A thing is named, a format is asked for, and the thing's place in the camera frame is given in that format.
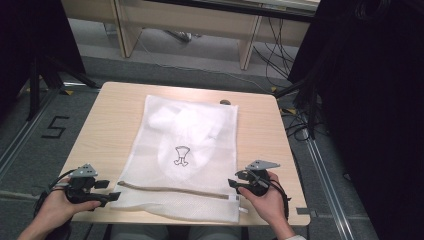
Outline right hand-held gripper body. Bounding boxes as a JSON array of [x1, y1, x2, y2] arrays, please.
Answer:
[[242, 159, 281, 197]]

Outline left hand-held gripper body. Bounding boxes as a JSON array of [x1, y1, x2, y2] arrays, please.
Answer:
[[65, 162, 101, 205]]

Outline white mesh laundry bag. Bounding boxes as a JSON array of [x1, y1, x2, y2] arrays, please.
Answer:
[[109, 94, 250, 224]]

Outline person's right hand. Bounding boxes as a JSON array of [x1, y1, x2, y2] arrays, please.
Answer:
[[238, 171, 289, 231]]

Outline person's left hand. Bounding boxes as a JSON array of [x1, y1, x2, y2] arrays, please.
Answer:
[[34, 178, 102, 228]]

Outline person's legs in gray trousers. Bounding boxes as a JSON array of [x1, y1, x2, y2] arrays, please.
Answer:
[[109, 224, 243, 240]]

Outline gray tape strip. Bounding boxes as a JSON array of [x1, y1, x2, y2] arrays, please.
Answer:
[[295, 207, 318, 218]]

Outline white garment with drawn figure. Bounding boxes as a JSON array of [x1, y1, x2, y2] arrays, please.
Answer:
[[148, 103, 224, 183]]

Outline black metal stand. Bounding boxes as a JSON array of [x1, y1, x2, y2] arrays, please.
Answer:
[[27, 56, 101, 122], [274, 74, 321, 140]]

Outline black curtain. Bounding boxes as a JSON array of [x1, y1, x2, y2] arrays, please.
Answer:
[[0, 0, 86, 114], [288, 0, 424, 240]]

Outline gray power strip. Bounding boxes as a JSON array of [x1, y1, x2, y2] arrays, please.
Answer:
[[164, 29, 203, 44]]

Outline light wooden desk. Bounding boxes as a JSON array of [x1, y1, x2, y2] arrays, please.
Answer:
[[60, 0, 322, 71]]

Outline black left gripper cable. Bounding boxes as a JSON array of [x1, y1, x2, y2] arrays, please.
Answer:
[[32, 169, 78, 219]]

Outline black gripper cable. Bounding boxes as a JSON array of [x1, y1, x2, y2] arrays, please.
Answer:
[[248, 169, 292, 221], [32, 169, 78, 219]]

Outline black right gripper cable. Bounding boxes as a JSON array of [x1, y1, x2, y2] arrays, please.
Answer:
[[248, 169, 292, 221]]

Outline black cables on floor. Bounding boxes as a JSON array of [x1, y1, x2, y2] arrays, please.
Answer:
[[281, 106, 329, 141]]

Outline metal floor rail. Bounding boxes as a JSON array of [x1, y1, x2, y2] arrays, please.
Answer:
[[301, 128, 356, 240], [0, 88, 61, 181]]

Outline bundle of black hanging cables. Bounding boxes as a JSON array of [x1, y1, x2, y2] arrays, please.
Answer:
[[253, 16, 301, 88]]

